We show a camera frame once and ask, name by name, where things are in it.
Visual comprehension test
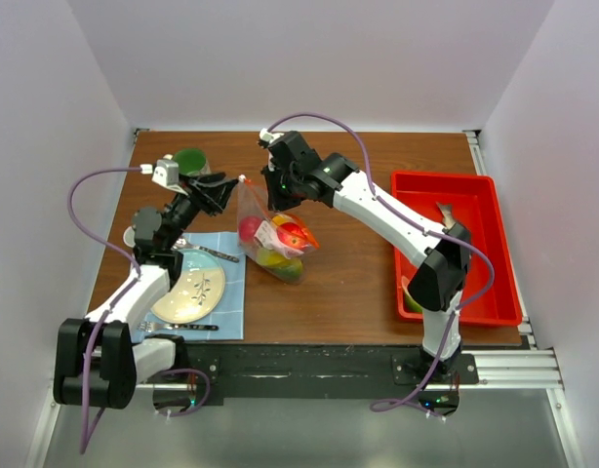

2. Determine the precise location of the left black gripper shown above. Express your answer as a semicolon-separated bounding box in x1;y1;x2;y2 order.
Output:
163;173;237;250

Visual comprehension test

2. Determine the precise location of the red pomegranate fruit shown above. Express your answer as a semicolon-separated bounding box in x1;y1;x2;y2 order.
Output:
238;215;262;243

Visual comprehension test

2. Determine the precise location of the orange peach fruit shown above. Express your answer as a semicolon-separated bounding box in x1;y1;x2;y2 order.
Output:
271;213;300;226

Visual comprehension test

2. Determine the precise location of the clear zip top bag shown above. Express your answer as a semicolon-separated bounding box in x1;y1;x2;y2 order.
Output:
237;175;319;284

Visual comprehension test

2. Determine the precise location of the yellow star fruit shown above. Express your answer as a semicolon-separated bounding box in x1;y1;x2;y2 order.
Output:
256;248;290;268

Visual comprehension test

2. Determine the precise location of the red apple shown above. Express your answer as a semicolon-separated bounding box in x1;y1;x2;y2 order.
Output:
276;221;311;251

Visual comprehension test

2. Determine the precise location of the yellow green mango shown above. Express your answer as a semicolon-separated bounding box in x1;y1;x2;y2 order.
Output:
272;257;304;283

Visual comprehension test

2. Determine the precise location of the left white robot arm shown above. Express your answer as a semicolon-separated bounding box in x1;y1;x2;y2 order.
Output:
53;161;238;410

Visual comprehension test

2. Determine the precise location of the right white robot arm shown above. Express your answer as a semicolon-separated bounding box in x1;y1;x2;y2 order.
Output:
259;129;470;383

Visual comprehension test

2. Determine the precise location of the green floral mug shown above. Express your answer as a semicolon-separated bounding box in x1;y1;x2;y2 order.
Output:
164;148;211;176

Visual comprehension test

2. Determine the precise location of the metal spoon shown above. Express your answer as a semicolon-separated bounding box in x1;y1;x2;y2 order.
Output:
173;237;240;263

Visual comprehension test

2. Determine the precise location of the small white cup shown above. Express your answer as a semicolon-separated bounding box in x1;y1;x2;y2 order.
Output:
122;226;135;248

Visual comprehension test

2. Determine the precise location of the cream ceramic plate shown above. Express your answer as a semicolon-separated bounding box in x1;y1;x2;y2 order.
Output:
151;250;225;325

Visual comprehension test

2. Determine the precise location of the blue placemat cloth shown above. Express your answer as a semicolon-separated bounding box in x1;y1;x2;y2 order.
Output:
143;232;246;341

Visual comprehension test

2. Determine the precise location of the grey toy fish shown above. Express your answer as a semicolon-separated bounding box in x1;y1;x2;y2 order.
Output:
436;203;457;229

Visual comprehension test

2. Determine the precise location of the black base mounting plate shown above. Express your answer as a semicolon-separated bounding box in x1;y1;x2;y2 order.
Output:
133;343;479;409

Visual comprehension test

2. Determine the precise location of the watermelon slice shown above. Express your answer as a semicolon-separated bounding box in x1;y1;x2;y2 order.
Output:
401;276;422;314

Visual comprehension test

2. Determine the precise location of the red plastic tray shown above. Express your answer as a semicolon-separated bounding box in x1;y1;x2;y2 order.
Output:
391;171;522;327

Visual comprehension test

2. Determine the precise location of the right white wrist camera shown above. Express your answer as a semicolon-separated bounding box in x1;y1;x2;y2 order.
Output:
258;128;283;148

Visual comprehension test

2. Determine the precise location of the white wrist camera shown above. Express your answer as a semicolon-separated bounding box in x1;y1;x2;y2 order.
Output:
258;128;283;148
152;158;180;190

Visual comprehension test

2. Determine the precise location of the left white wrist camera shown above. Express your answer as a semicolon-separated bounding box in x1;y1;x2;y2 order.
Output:
152;158;180;190

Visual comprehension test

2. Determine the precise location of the black handled knife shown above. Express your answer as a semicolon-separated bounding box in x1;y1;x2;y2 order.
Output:
137;321;220;333

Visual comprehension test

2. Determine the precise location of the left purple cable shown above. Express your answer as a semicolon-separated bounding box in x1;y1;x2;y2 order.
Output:
67;167;211;454

